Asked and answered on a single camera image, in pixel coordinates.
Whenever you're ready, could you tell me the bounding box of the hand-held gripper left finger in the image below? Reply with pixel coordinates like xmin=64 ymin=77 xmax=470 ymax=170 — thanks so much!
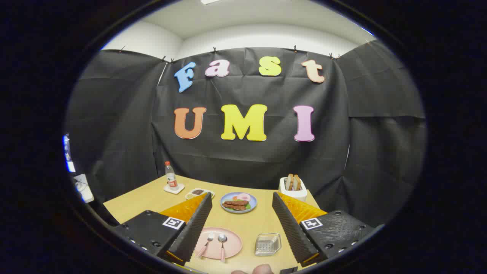
xmin=111 ymin=192 xmax=213 ymax=266

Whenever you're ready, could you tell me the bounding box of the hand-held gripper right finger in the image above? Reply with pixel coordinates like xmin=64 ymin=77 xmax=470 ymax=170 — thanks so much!
xmin=272 ymin=191 xmax=376 ymax=268

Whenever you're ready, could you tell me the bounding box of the fork with red checked handle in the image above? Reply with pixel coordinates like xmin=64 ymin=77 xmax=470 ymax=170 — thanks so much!
xmin=196 ymin=233 xmax=215 ymax=258

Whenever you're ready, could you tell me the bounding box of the spoon with red checked handle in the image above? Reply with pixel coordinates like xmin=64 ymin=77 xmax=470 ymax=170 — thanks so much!
xmin=218 ymin=234 xmax=228 ymax=263

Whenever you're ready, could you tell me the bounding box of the white toaster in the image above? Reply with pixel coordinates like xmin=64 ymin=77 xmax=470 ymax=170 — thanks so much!
xmin=279 ymin=177 xmax=308 ymax=202

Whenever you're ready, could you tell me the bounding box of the white divided condiment dish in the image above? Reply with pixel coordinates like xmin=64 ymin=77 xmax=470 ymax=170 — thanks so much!
xmin=185 ymin=188 xmax=215 ymax=201

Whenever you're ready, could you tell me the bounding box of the pink plate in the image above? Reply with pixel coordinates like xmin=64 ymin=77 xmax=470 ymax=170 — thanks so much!
xmin=195 ymin=227 xmax=243 ymax=260

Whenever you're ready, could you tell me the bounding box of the blue plate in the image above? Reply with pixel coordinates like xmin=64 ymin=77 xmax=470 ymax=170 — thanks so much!
xmin=220 ymin=192 xmax=257 ymax=214

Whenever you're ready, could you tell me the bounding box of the clear bottle with red label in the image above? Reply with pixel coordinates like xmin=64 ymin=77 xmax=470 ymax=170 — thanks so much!
xmin=165 ymin=161 xmax=178 ymax=190

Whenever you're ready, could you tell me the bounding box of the white panel device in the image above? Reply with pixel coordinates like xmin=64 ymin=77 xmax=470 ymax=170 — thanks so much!
xmin=72 ymin=174 xmax=95 ymax=204

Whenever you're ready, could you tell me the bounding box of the lit blue screen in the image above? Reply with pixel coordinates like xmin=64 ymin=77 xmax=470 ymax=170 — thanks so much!
xmin=62 ymin=133 xmax=76 ymax=174

